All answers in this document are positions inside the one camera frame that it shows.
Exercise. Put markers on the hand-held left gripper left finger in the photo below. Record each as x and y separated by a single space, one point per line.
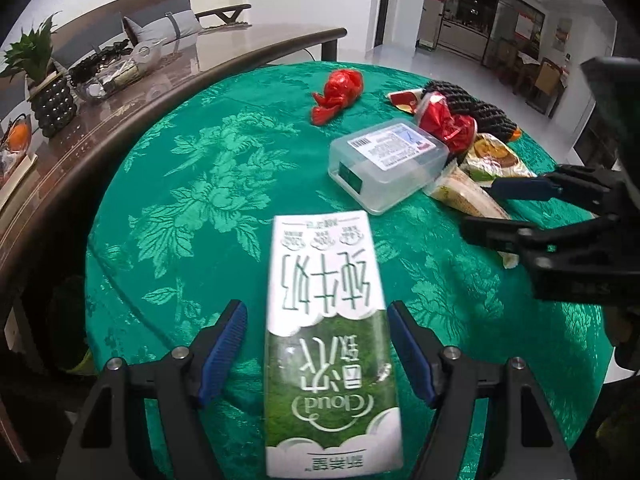
222 352

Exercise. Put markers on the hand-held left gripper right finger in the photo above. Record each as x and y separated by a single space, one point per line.
410 352

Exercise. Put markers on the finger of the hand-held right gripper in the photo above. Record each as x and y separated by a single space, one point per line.
495 235
520 187

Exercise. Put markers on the green cracker packet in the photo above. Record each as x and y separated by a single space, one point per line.
492 160

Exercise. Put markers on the pale yellow snack packet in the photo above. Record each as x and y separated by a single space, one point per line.
465 195

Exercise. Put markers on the green white milk carton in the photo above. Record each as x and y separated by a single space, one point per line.
325 360

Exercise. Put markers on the red white crinkled wrapper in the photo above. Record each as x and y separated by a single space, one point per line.
442 120

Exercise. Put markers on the wooden dining chair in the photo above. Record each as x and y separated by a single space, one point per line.
547 82

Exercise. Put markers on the clear plastic box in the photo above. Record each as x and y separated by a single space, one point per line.
385 170

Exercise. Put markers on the orange white snack packet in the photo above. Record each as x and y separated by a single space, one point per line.
405 100

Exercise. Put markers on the green floral tablecloth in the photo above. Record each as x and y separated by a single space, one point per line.
200 200

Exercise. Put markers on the red plastic wrapper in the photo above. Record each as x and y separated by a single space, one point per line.
340 91

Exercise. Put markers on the dark wooden coffee table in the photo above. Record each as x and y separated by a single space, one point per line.
150 82

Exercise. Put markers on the clear glass tray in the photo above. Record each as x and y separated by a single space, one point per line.
107 82

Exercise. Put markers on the orange fruit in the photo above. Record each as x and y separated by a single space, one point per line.
19 137

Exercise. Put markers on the potted plant in black vase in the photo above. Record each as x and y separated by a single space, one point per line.
52 105

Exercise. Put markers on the grey cushion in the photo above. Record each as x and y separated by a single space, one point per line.
160 22
85 42

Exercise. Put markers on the wooden sofa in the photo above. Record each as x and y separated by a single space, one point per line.
100 10

